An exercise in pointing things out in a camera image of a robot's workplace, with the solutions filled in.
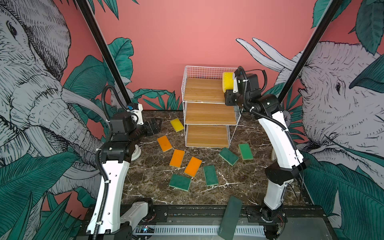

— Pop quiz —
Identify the yellow sponge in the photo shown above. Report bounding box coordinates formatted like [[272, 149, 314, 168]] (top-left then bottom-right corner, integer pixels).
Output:
[[170, 119, 185, 132], [222, 72, 234, 93]]

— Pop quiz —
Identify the orange sponge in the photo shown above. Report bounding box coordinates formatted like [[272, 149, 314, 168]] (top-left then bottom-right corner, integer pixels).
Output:
[[157, 136, 173, 152], [170, 149, 185, 168], [184, 157, 202, 177]]

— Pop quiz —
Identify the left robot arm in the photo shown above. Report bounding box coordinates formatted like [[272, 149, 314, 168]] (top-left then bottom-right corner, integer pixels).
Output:
[[77, 86, 162, 240]]

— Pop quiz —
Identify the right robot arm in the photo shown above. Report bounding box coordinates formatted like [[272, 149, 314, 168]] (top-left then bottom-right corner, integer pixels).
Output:
[[222, 66, 310, 222]]

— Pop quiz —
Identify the yellow sponge beside shelf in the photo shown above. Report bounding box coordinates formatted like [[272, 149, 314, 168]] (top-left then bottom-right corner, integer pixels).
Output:
[[170, 119, 185, 132]]

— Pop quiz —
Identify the white round clock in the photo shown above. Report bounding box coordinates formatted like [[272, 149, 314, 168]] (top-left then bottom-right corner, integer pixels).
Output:
[[131, 145, 142, 161]]

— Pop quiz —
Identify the dark green foreground sponge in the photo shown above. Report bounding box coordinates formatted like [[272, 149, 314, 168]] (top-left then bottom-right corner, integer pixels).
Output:
[[218, 196, 243, 240]]

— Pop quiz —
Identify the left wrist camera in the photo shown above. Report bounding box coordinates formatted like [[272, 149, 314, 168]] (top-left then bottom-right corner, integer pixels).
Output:
[[128, 103, 144, 125]]

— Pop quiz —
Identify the white wire three-tier shelf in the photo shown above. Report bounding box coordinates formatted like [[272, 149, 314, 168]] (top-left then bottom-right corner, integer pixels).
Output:
[[182, 66, 241, 148]]

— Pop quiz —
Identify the left black frame post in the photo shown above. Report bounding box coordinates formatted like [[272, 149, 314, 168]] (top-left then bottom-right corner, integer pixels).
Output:
[[76, 0, 132, 104]]

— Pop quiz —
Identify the black frame post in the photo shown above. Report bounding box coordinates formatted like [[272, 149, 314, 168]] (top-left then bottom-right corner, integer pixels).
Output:
[[76, 0, 132, 104], [278, 0, 343, 103]]

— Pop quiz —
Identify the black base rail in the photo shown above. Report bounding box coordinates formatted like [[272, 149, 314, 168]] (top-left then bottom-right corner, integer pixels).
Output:
[[86, 203, 326, 224]]

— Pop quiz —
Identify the white slotted cable duct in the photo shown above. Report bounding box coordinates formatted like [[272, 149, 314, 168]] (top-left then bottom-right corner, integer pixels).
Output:
[[133, 224, 266, 237]]

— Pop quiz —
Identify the right black frame post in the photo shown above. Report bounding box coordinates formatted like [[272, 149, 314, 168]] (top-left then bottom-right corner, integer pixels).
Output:
[[278, 0, 343, 103]]

